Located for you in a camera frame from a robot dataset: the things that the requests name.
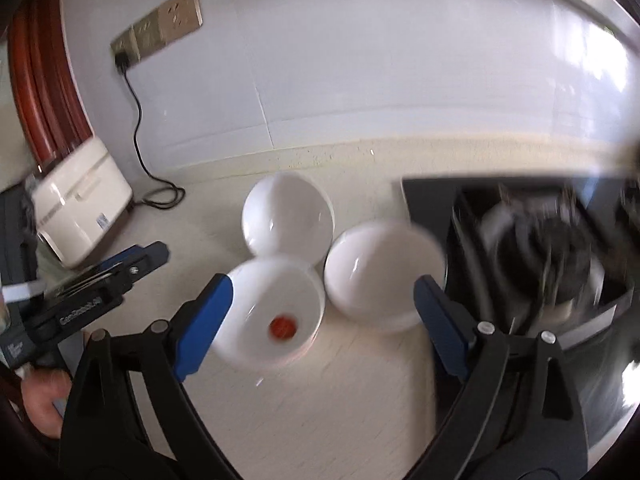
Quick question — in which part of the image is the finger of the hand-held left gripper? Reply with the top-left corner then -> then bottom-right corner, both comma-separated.
47,241 -> 170,311
75,245 -> 147,286

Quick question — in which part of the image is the person's left hand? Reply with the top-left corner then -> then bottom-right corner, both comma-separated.
21,369 -> 75,438

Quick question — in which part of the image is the white bowl with red band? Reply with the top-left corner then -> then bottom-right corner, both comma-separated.
210,255 -> 327,372

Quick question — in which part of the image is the white bowl with dark rim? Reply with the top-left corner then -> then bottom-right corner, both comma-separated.
323,220 -> 448,336

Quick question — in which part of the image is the brass wall socket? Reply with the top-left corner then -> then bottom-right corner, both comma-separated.
157,0 -> 205,41
110,30 -> 141,68
131,12 -> 166,58

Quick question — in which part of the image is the cream rice cooker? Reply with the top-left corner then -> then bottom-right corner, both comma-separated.
31,136 -> 134,270

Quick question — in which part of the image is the black glass gas stove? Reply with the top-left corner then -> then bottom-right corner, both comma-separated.
401,170 -> 640,461

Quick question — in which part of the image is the black power cord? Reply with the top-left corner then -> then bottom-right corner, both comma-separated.
114,52 -> 187,211

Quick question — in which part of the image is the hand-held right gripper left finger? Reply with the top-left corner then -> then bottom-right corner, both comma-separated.
60,272 -> 236,480

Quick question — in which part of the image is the black burner grate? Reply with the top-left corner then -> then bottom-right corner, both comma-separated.
450,182 -> 631,351

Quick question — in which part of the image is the steel range hood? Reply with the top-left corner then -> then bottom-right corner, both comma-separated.
545,0 -> 640,106

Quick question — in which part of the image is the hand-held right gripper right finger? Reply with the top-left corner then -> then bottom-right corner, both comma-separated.
407,275 -> 588,480

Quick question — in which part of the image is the white bowl with pink flowers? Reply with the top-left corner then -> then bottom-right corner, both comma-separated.
241,171 -> 335,267

